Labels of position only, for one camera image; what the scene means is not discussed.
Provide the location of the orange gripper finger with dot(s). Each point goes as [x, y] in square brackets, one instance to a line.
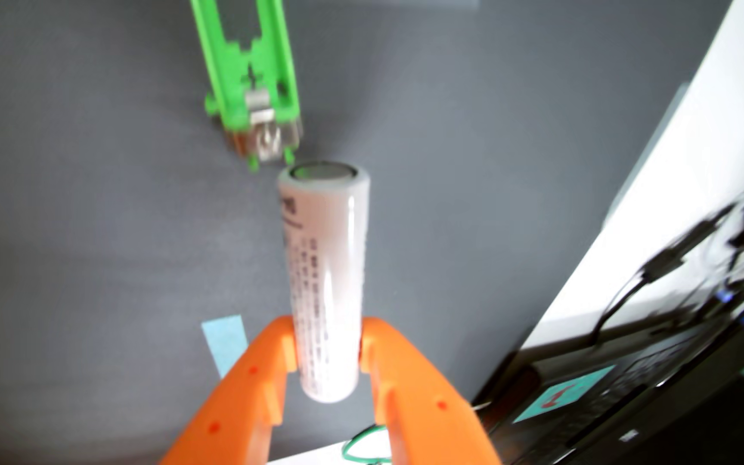
[236, 407]
[430, 413]

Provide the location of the white cylindrical battery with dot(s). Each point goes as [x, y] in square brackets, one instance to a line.
[323, 258]

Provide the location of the green battery holder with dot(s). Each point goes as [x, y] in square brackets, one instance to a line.
[233, 113]

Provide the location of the light blue tape piece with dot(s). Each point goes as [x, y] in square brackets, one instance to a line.
[223, 342]

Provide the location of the black Dell laptop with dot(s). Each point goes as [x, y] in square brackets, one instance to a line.
[604, 420]

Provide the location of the dark grey mat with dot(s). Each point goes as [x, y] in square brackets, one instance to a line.
[88, 226]

